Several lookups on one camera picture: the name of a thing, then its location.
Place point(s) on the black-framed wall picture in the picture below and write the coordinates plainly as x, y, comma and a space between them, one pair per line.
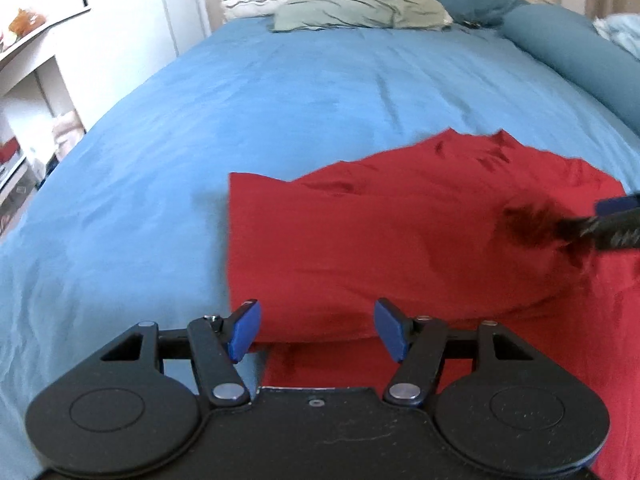
30, 5

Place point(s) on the light blue crumpled cloth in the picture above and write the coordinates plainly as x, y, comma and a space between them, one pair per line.
622, 35

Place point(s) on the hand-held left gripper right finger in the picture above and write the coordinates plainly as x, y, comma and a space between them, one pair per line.
393, 332

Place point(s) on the white shelf unit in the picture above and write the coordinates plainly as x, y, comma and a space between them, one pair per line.
30, 75

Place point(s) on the red garment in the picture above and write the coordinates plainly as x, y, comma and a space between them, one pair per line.
400, 240

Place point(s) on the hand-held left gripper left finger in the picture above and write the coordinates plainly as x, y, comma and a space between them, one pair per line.
244, 332

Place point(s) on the teal bolster pillow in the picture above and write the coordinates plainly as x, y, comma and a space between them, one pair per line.
570, 47

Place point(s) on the grey-green pillow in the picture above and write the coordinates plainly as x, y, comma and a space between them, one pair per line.
350, 12

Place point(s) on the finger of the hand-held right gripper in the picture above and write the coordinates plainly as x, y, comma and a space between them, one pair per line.
611, 232

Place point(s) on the blue bed cover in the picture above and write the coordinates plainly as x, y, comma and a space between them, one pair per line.
240, 105

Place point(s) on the red box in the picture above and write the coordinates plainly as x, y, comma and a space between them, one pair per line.
9, 151

